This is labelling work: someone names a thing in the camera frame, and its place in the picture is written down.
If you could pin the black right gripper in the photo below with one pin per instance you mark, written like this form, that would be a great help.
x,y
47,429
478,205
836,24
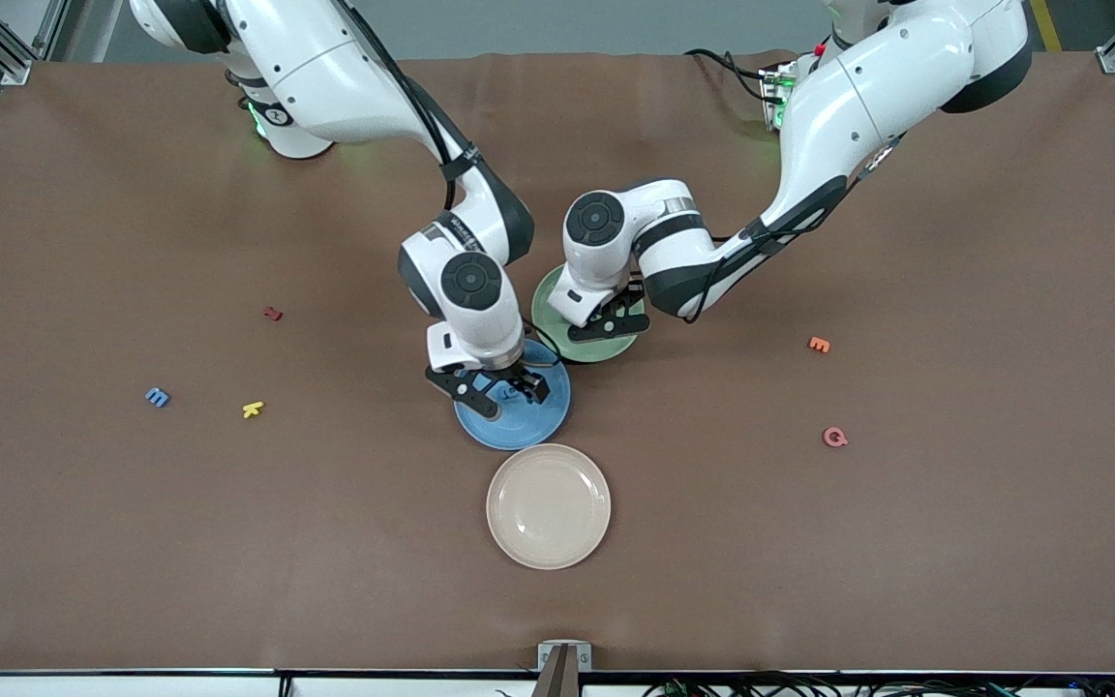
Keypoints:
x,y
522,377

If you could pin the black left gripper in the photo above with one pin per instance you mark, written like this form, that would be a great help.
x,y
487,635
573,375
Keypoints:
x,y
631,302

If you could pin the blue foam letter m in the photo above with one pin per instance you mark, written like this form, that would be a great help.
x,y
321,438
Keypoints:
x,y
158,397

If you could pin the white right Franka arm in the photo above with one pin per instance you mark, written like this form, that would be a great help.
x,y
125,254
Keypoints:
x,y
325,77

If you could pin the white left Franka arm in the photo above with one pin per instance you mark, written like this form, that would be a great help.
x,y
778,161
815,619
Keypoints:
x,y
867,87

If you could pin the blue round plate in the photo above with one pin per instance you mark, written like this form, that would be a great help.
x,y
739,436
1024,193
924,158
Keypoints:
x,y
519,431

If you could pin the green round plate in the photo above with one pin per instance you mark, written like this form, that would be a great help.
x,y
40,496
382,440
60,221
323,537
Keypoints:
x,y
606,352

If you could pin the beige round plate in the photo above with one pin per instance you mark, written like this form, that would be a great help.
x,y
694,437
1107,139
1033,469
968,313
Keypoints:
x,y
548,508

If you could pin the orange foam letter E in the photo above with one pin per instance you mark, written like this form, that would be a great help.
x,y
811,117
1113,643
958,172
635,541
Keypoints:
x,y
819,345

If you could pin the pink foam letter Q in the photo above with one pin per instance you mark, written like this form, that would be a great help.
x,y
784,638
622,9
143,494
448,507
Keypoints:
x,y
834,438

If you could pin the yellow foam letter k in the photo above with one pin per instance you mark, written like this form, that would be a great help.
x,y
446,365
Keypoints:
x,y
253,409

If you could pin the metal table edge bracket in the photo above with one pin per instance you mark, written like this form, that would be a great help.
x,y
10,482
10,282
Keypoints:
x,y
564,658

